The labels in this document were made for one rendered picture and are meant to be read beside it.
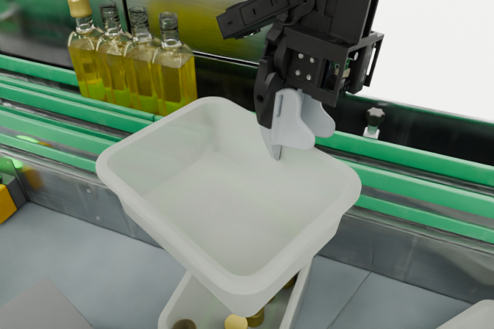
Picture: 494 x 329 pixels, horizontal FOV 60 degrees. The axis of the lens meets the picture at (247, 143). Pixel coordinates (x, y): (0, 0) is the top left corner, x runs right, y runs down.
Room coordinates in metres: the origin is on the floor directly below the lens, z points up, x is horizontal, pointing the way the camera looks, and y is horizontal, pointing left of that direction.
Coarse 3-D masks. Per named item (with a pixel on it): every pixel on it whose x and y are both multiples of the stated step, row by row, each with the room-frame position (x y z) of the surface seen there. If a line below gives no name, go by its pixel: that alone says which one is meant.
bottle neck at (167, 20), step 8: (160, 16) 0.65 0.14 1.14; (168, 16) 0.67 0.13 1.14; (176, 16) 0.66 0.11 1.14; (160, 24) 0.65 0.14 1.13; (168, 24) 0.64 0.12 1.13; (176, 24) 0.65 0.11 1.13; (160, 32) 0.65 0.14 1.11; (168, 32) 0.64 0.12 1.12; (176, 32) 0.65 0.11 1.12; (168, 40) 0.64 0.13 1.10; (176, 40) 0.65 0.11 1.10
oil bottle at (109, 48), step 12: (108, 36) 0.69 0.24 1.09; (120, 36) 0.69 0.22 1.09; (132, 36) 0.71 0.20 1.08; (96, 48) 0.68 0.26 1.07; (108, 48) 0.68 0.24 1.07; (120, 48) 0.67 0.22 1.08; (108, 60) 0.68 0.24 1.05; (120, 60) 0.67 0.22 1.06; (108, 72) 0.68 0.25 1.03; (120, 72) 0.67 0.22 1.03; (108, 84) 0.68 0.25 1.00; (120, 84) 0.67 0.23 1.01; (108, 96) 0.68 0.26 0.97; (120, 96) 0.67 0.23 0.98; (132, 108) 0.67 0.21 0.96
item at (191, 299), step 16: (304, 272) 0.39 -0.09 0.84; (176, 288) 0.36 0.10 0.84; (192, 288) 0.38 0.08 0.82; (176, 304) 0.34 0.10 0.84; (192, 304) 0.37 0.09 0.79; (208, 304) 0.38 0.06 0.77; (272, 304) 0.38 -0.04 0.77; (288, 304) 0.34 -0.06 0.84; (160, 320) 0.31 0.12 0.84; (176, 320) 0.33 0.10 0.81; (208, 320) 0.35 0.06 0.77; (224, 320) 0.35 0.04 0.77; (272, 320) 0.35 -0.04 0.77; (288, 320) 0.31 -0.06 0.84
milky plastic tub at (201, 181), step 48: (144, 144) 0.36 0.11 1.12; (192, 144) 0.40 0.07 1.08; (240, 144) 0.39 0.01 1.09; (144, 192) 0.34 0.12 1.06; (192, 192) 0.35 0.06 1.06; (240, 192) 0.35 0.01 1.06; (288, 192) 0.34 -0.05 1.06; (336, 192) 0.30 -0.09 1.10; (192, 240) 0.28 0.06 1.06; (240, 240) 0.28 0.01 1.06; (288, 240) 0.28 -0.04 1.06; (240, 288) 0.18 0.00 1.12
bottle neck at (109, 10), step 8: (104, 8) 0.69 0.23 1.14; (112, 8) 0.69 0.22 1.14; (104, 16) 0.69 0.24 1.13; (112, 16) 0.69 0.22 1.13; (104, 24) 0.69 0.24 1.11; (112, 24) 0.69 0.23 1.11; (120, 24) 0.70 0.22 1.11; (104, 32) 0.70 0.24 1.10; (112, 32) 0.69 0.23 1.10; (120, 32) 0.70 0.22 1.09
